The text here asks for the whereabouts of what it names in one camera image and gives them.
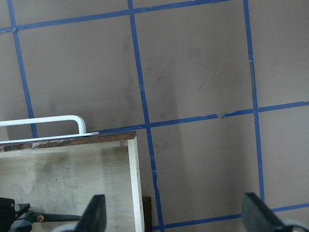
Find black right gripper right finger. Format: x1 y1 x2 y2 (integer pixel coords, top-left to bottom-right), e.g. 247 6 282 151
241 192 287 232

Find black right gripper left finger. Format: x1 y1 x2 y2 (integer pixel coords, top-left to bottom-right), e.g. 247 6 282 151
73 194 107 232

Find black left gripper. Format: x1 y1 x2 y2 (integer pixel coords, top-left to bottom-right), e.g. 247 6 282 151
0 197 15 230

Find orange handled scissors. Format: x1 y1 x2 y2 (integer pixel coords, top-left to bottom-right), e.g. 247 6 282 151
9 203 81 232

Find brown wooden drawer cabinet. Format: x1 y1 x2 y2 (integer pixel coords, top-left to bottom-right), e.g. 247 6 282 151
0 115 152 232

